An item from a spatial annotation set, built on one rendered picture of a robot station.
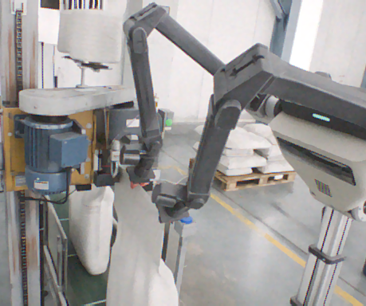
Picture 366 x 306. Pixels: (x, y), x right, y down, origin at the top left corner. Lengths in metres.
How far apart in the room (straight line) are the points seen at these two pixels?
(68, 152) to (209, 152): 0.50
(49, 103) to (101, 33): 0.27
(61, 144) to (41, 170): 0.15
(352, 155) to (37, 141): 0.92
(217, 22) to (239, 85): 5.86
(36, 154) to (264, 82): 0.81
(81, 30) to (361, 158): 0.89
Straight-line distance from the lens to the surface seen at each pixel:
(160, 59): 5.30
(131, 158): 1.23
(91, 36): 1.16
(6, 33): 1.37
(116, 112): 1.43
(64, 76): 4.16
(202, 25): 6.31
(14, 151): 1.39
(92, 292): 1.94
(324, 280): 1.48
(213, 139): 0.77
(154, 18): 1.06
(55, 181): 1.23
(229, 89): 0.64
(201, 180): 0.90
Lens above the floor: 1.63
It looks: 18 degrees down
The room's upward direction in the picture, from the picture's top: 7 degrees clockwise
